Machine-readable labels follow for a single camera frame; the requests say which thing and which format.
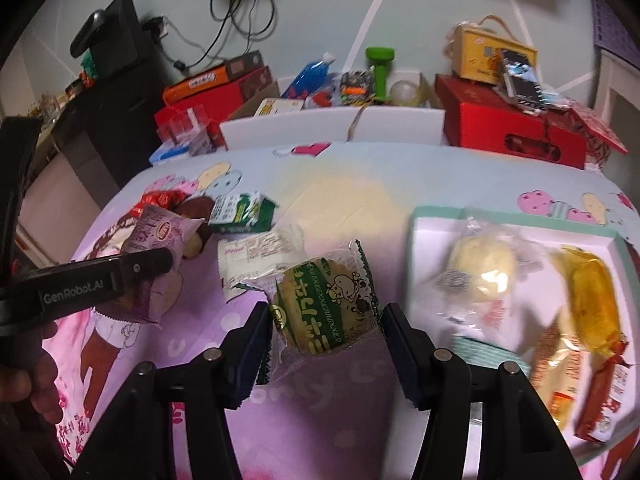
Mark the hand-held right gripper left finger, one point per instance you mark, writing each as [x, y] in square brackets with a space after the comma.
[252, 355]

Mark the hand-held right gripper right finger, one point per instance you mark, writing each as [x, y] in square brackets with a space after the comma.
[400, 355]

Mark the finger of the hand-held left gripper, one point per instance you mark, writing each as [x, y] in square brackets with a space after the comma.
[147, 266]

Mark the purple swiss roll packet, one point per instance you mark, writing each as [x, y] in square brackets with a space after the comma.
[160, 230]

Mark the yellow pudding cup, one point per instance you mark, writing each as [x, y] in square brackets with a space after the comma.
[194, 246]

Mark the red candy packet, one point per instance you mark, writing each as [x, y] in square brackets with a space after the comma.
[160, 199]

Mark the green round biscuit packet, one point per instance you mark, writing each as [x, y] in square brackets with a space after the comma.
[325, 305]

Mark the white green snack packet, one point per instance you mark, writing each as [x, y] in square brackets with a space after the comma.
[250, 255]

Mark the green milk carton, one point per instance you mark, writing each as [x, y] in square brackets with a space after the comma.
[240, 210]

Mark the teal tray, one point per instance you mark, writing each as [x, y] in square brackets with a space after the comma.
[430, 240]

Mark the clear round cake packet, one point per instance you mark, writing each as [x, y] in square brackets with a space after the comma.
[480, 265]

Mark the yellow swiss roll packet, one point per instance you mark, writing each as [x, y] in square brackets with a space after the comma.
[560, 375]

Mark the yellow cake packet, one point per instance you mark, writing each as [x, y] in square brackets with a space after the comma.
[592, 300]

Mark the red biscuit packet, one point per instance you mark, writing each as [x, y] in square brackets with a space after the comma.
[605, 395]

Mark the person's left hand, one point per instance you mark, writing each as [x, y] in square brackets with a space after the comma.
[37, 365]

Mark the printed blanket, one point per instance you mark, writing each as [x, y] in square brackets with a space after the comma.
[325, 420]

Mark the blue tissue box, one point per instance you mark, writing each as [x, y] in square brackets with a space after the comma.
[175, 152]

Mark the clear plastic box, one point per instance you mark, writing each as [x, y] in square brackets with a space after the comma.
[182, 122]

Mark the black cabinet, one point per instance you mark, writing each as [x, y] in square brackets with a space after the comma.
[110, 120]

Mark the red gift box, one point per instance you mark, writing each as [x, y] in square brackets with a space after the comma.
[230, 97]

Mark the white cardboard box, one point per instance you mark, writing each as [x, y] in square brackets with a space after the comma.
[280, 130]

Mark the orange flat box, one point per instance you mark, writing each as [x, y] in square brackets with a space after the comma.
[210, 80]

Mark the small yellow box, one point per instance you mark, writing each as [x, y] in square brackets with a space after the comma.
[277, 106]

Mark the black monitor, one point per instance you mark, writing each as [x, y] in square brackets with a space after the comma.
[122, 35]

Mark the dark grey handheld device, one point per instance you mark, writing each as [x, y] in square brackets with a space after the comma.
[87, 32]

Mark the blue plastic bottle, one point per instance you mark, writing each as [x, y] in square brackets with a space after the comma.
[310, 75]

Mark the round patterned toy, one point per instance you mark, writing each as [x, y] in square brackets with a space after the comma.
[356, 87]

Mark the green dumbbell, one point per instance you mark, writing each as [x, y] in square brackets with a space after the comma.
[380, 75]

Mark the white table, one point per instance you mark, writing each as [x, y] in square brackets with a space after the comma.
[607, 90]

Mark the purple plastic basket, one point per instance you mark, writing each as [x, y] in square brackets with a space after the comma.
[615, 25]

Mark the wall power socket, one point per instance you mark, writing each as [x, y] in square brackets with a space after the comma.
[152, 27]

